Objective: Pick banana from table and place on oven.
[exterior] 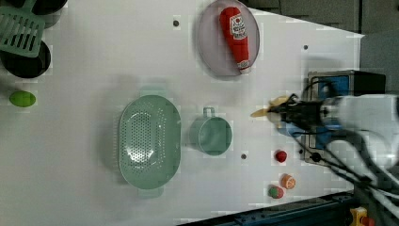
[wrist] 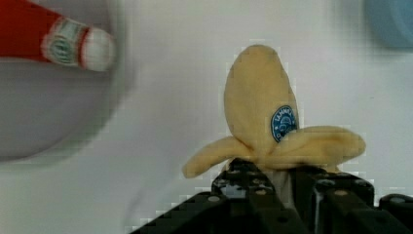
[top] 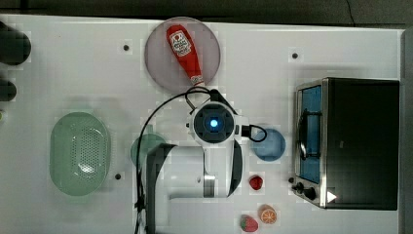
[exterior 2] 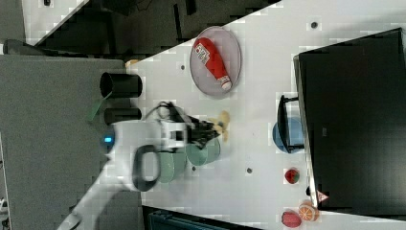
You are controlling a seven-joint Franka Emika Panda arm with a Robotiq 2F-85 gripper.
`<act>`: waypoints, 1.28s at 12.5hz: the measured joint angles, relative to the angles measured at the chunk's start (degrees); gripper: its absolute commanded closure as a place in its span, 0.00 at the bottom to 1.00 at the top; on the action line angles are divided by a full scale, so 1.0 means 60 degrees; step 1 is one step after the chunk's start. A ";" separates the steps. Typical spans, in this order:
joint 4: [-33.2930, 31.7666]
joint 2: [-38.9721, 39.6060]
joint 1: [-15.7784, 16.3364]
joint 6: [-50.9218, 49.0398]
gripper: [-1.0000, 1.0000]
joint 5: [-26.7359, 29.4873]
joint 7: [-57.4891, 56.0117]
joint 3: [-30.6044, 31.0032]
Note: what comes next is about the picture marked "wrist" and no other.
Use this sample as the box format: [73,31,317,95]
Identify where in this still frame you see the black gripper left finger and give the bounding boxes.
[131,159,306,234]

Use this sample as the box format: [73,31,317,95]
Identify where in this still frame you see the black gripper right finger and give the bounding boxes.
[290,166,412,234]

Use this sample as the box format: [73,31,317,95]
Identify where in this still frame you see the plush peeled banana toy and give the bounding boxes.
[181,44,367,209]

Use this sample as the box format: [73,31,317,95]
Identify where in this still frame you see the blue plate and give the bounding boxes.
[365,0,413,50]

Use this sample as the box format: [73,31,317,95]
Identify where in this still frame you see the grey round plate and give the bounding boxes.
[0,0,120,162]

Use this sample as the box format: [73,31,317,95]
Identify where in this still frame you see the red ketchup bottle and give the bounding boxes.
[0,0,115,72]

